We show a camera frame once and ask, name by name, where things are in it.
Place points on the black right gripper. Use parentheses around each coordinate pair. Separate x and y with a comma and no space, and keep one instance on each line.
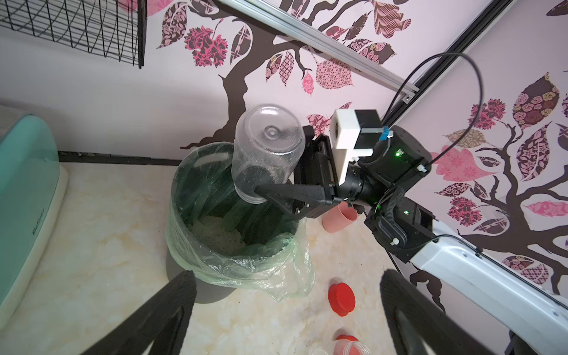
(316,188)

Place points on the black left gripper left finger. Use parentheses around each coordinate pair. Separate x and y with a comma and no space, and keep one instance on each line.
(159,325)

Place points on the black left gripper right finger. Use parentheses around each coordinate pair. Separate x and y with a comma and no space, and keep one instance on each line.
(416,324)

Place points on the oatmeal jar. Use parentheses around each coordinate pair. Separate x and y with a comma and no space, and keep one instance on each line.
(326,348)
(269,141)

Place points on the red jar lid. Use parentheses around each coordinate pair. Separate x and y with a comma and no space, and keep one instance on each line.
(341,299)
(346,345)

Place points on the black trash bin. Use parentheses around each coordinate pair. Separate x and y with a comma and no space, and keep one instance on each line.
(230,222)

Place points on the pink plastic cup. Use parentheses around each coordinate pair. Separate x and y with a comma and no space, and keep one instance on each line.
(339,218)

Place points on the clear plastic bin liner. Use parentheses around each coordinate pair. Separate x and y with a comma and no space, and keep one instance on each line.
(239,230)

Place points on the mint green toaster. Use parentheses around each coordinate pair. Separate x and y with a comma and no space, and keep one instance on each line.
(33,184)

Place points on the back aluminium rail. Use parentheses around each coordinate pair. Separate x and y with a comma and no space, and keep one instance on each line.
(285,23)

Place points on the black wire basket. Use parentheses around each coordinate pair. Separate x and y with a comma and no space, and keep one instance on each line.
(110,29)

